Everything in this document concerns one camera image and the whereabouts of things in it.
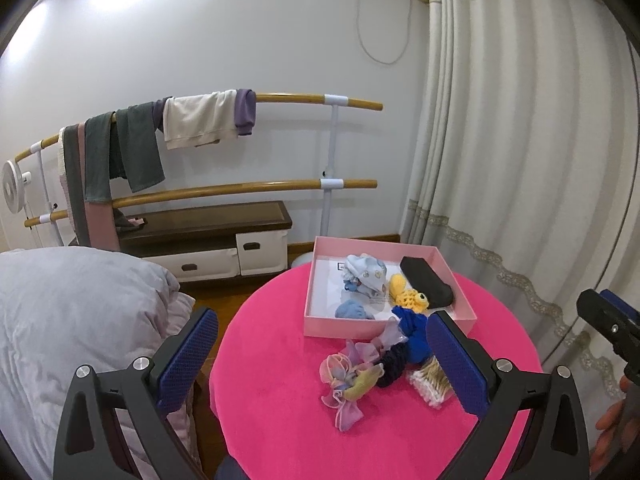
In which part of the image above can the blue knitted toy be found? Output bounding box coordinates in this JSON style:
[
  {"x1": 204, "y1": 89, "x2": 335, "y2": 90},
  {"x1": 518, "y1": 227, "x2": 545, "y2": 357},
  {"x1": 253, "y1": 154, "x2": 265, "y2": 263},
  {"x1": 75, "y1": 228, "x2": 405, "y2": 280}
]
[{"x1": 392, "y1": 306, "x2": 432, "y2": 364}]

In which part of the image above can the white storage drawer right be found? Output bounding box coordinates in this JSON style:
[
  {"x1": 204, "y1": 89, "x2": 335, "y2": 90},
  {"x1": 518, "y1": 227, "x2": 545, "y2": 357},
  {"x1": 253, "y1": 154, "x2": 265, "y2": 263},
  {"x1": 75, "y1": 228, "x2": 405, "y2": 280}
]
[{"x1": 235, "y1": 230, "x2": 288, "y2": 276}]

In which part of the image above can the pastel organza scrunchie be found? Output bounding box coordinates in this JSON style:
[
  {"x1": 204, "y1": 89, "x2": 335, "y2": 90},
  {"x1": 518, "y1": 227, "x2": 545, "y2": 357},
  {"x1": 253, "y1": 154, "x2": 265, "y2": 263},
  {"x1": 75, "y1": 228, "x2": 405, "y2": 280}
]
[{"x1": 319, "y1": 340, "x2": 384, "y2": 432}]

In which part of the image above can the grey pink towel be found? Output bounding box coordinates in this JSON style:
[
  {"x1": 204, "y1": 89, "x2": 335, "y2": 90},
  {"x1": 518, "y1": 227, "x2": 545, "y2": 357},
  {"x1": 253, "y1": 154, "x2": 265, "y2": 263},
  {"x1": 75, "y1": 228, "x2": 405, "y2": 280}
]
[{"x1": 56, "y1": 122, "x2": 120, "y2": 252}]

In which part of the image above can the wooden ballet barre rack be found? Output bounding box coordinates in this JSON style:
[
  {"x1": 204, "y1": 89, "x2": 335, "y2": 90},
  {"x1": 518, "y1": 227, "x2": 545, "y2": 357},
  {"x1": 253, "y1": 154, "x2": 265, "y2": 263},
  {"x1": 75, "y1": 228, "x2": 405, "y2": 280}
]
[{"x1": 9, "y1": 92, "x2": 383, "y2": 228}]

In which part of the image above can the pink tablecloth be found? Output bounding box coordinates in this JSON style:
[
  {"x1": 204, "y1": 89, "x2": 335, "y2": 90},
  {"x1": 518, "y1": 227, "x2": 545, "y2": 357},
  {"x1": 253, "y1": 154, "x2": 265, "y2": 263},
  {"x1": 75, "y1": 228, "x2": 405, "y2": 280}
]
[{"x1": 207, "y1": 261, "x2": 544, "y2": 480}]

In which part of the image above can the yellow crocheted fish toy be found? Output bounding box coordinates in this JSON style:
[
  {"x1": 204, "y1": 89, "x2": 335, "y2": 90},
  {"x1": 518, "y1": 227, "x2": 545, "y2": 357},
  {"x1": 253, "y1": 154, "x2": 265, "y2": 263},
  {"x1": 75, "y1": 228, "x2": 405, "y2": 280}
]
[{"x1": 388, "y1": 273, "x2": 430, "y2": 313}]

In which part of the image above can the lilac organza scrunchie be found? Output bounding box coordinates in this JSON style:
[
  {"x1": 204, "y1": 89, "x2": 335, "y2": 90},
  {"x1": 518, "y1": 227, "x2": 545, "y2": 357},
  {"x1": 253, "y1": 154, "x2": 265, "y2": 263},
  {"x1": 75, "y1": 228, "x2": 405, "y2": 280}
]
[{"x1": 371, "y1": 318, "x2": 408, "y2": 353}]

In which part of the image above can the cotton swab bag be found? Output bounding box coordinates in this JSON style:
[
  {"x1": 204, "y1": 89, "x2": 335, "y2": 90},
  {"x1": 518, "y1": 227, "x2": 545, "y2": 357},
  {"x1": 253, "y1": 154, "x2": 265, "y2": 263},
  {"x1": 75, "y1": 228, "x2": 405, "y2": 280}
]
[{"x1": 406, "y1": 356, "x2": 454, "y2": 408}]

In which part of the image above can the purple garment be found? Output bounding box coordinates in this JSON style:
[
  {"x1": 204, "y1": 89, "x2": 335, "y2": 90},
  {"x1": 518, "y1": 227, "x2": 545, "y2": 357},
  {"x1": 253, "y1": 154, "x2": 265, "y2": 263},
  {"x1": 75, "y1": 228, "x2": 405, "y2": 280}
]
[{"x1": 234, "y1": 89, "x2": 257, "y2": 136}]

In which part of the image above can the white power cable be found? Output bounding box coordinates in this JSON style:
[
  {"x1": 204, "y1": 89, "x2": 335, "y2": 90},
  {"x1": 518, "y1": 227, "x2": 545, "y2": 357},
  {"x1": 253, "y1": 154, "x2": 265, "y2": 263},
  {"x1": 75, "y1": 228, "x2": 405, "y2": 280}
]
[{"x1": 351, "y1": 0, "x2": 414, "y2": 66}]

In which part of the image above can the dark green towel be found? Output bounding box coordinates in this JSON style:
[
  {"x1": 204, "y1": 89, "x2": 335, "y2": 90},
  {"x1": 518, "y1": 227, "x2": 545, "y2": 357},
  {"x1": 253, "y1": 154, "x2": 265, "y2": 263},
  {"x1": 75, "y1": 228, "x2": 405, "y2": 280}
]
[{"x1": 85, "y1": 100, "x2": 165, "y2": 204}]

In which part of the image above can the navy knitted scrunchie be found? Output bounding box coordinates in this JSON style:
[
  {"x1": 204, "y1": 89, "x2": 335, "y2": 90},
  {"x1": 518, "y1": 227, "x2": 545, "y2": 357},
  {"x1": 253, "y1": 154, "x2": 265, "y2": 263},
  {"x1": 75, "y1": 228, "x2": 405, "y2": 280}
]
[{"x1": 375, "y1": 342, "x2": 409, "y2": 388}]

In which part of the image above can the grey duvet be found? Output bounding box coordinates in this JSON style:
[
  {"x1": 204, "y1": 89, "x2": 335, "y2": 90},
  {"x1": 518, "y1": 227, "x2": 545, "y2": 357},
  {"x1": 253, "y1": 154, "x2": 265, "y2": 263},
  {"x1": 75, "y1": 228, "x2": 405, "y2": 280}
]
[{"x1": 1, "y1": 246, "x2": 194, "y2": 479}]

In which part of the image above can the pink shallow box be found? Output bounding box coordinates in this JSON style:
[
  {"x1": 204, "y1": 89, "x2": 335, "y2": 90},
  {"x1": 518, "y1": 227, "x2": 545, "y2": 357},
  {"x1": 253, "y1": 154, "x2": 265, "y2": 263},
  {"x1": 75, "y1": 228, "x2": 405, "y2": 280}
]
[{"x1": 304, "y1": 236, "x2": 477, "y2": 340}]

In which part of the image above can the person's right hand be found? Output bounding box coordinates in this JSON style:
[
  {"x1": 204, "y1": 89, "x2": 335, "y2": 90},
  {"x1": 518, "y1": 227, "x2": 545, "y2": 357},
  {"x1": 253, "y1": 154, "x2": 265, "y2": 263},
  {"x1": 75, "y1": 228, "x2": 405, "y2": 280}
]
[{"x1": 589, "y1": 400, "x2": 639, "y2": 474}]

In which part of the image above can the white storage drawer left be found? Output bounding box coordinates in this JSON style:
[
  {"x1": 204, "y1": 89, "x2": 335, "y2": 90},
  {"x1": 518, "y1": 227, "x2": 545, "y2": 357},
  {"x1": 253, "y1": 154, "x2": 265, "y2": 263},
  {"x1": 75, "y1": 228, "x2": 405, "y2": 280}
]
[{"x1": 145, "y1": 248, "x2": 241, "y2": 283}]

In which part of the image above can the light blue patterned cloth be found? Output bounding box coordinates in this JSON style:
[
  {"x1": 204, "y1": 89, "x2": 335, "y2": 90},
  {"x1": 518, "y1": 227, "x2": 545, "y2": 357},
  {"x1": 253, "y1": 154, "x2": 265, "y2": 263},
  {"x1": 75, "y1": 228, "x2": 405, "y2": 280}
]
[{"x1": 342, "y1": 254, "x2": 388, "y2": 302}]

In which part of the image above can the white fan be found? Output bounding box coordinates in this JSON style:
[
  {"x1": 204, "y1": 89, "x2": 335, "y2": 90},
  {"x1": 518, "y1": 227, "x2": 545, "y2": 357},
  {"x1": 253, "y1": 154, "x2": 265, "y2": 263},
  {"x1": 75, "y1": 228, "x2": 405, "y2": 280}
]
[{"x1": 1, "y1": 160, "x2": 32, "y2": 214}]

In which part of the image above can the white curtain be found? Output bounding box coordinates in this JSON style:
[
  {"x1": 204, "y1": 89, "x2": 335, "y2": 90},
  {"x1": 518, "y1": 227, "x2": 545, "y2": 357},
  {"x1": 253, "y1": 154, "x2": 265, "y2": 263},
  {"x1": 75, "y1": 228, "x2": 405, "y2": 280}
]
[{"x1": 402, "y1": 0, "x2": 639, "y2": 399}]

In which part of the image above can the cream garment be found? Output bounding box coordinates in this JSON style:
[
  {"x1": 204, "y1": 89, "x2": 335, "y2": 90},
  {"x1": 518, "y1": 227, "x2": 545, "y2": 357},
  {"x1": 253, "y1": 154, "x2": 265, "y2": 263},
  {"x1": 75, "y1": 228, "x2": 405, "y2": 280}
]
[{"x1": 163, "y1": 90, "x2": 238, "y2": 150}]

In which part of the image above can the light blue sock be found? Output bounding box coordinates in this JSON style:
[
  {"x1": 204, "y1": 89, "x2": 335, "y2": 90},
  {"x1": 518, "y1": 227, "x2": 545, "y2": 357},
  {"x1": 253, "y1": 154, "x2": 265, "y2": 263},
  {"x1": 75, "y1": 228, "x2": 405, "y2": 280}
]
[{"x1": 334, "y1": 299, "x2": 374, "y2": 321}]

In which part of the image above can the white storage drawer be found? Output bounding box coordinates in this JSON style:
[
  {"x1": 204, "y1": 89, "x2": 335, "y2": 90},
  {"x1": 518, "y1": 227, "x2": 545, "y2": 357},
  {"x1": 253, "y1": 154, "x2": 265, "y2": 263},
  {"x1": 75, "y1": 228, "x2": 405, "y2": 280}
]
[
  {"x1": 145, "y1": 248, "x2": 241, "y2": 283},
  {"x1": 235, "y1": 230, "x2": 288, "y2": 276}
]

